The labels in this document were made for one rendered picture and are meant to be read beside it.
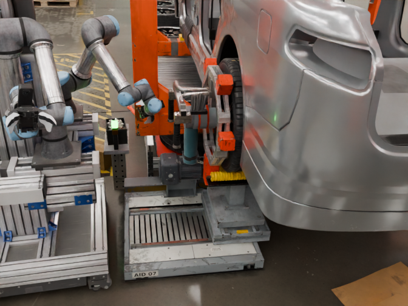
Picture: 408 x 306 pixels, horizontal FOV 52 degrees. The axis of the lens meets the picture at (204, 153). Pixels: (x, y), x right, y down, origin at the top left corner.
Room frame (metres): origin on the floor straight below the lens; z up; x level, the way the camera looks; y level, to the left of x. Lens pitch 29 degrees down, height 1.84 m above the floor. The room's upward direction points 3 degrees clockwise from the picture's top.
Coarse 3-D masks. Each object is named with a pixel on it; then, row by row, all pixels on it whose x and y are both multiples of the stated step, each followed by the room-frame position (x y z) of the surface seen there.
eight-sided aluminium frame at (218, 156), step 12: (216, 72) 2.29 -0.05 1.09; (204, 84) 2.43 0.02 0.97; (216, 96) 2.05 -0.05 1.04; (216, 108) 2.04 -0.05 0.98; (228, 108) 2.01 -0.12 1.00; (228, 120) 1.97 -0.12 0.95; (204, 132) 2.37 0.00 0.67; (204, 144) 2.32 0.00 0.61; (216, 144) 1.98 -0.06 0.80; (216, 156) 1.97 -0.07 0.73
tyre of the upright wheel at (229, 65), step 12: (228, 60) 2.26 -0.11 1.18; (228, 72) 2.18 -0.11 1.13; (240, 72) 2.14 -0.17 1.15; (240, 84) 2.05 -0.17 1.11; (240, 96) 2.01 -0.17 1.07; (240, 108) 1.97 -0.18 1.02; (240, 120) 1.94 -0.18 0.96; (240, 132) 1.93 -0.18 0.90; (240, 144) 1.92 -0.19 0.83; (240, 156) 1.94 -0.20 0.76; (228, 168) 2.02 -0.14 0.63; (240, 168) 2.00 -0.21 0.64
